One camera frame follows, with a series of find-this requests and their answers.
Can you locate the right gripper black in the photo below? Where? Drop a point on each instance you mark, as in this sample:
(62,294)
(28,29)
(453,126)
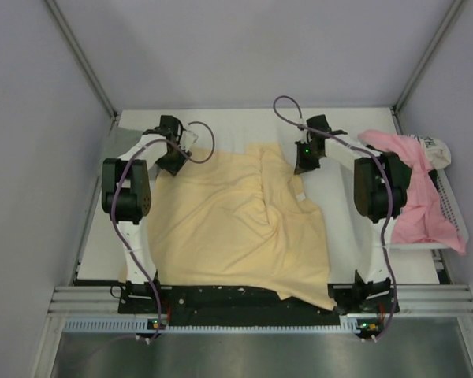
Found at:
(303,166)

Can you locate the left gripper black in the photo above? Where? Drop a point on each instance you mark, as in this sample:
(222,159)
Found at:
(173,168)

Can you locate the yellow t shirt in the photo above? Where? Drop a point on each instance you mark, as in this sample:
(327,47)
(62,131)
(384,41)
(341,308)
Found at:
(239,219)

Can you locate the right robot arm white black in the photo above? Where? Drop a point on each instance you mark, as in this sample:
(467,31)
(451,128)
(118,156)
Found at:
(375,185)

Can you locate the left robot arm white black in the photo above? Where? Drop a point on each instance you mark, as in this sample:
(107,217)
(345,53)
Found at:
(126,189)

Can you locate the folded grey t shirt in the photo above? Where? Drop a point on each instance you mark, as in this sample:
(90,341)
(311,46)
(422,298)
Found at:
(120,141)

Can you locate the white printed t shirt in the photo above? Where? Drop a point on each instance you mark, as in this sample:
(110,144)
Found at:
(437,152)

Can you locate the white laundry basket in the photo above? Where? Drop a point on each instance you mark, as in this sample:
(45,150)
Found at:
(450,210)

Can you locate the pink t shirt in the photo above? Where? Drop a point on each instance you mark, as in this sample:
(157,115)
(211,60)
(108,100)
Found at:
(421,219)

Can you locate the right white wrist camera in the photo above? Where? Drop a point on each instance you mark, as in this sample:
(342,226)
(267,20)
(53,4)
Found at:
(304,132)

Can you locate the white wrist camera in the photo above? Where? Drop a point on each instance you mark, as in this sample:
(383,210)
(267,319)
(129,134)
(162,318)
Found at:
(304,132)
(187,140)

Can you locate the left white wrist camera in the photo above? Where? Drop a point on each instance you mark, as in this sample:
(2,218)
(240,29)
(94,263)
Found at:
(187,140)

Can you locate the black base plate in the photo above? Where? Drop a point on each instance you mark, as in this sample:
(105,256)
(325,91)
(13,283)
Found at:
(252,306)

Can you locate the aluminium front rail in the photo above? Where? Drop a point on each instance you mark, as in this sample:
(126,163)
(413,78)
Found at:
(414,301)

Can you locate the left aluminium corner post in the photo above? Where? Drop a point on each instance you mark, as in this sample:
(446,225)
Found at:
(80,57)

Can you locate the aluminium corner post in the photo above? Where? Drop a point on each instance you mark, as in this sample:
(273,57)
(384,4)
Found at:
(80,57)
(448,21)

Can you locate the white slotted cable duct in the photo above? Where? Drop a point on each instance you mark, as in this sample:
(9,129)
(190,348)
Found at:
(142,325)

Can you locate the right aluminium corner post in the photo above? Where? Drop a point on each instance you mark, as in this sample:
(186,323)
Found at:
(448,21)

